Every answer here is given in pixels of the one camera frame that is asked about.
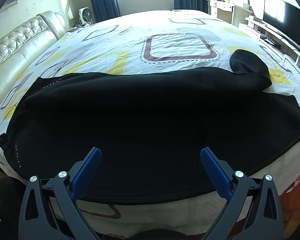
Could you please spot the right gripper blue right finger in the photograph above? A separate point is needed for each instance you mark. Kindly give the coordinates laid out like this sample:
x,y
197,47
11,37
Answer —
x,y
264,219

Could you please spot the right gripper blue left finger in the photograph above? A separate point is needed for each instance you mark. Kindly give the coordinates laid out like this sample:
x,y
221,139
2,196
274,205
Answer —
x,y
37,219

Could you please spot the black pants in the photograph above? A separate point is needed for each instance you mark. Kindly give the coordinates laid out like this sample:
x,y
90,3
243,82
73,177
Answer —
x,y
151,128

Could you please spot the cream tufted leather headboard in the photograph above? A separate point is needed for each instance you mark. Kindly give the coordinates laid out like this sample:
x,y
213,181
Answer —
x,y
24,44

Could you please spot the white box fan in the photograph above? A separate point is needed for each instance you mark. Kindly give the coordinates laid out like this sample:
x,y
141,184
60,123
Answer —
x,y
85,16

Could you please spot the white tv cabinet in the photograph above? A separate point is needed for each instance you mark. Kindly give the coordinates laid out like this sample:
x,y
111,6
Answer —
x,y
269,35

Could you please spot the black flat television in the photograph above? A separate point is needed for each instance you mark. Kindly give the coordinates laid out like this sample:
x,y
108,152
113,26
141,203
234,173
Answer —
x,y
284,17

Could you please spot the patterned white bed sheet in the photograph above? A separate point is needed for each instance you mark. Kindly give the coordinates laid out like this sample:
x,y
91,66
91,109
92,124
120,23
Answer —
x,y
150,42

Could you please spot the white dressing table with mirror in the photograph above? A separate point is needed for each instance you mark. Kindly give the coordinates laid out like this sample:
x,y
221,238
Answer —
x,y
234,12

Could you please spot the framed wall picture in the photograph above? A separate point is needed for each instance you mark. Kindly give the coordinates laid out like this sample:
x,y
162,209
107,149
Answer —
x,y
8,4

